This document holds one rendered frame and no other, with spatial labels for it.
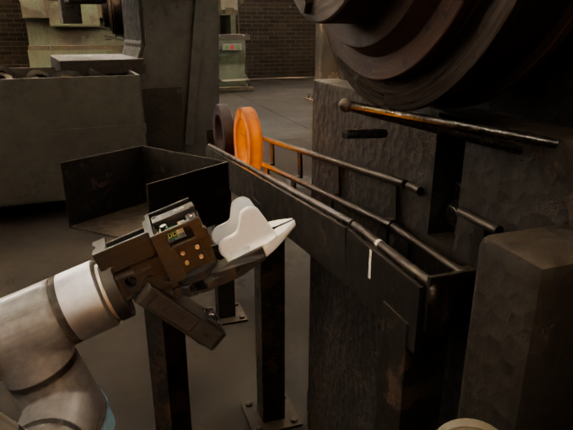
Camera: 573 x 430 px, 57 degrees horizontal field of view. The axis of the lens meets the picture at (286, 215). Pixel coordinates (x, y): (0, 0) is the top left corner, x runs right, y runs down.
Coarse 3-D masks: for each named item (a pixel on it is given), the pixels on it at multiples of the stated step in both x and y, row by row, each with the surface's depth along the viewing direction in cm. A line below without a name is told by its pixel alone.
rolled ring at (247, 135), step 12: (240, 108) 138; (252, 108) 137; (240, 120) 142; (252, 120) 134; (240, 132) 146; (252, 132) 133; (240, 144) 147; (252, 144) 133; (240, 156) 146; (252, 156) 134
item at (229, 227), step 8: (240, 200) 60; (248, 200) 60; (232, 208) 60; (240, 208) 60; (232, 216) 60; (224, 224) 60; (232, 224) 61; (272, 224) 61; (280, 224) 61; (216, 232) 60; (224, 232) 61; (232, 232) 61; (216, 240) 61
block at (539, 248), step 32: (480, 256) 47; (512, 256) 44; (544, 256) 42; (480, 288) 48; (512, 288) 44; (544, 288) 41; (480, 320) 48; (512, 320) 44; (544, 320) 42; (480, 352) 49; (512, 352) 44; (544, 352) 43; (480, 384) 49; (512, 384) 45; (544, 384) 45; (480, 416) 50; (512, 416) 46; (544, 416) 46
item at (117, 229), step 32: (96, 160) 111; (128, 160) 118; (160, 160) 118; (192, 160) 112; (64, 192) 107; (96, 192) 113; (128, 192) 120; (160, 192) 93; (192, 192) 99; (224, 192) 107; (96, 224) 109; (128, 224) 107; (160, 320) 111; (160, 352) 114; (160, 384) 118; (160, 416) 122
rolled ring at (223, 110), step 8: (224, 104) 164; (216, 112) 167; (224, 112) 161; (216, 120) 171; (224, 120) 159; (232, 120) 160; (216, 128) 173; (224, 128) 159; (232, 128) 160; (216, 136) 173; (224, 136) 159; (232, 136) 160; (216, 144) 173; (224, 144) 160; (232, 144) 161; (232, 152) 163
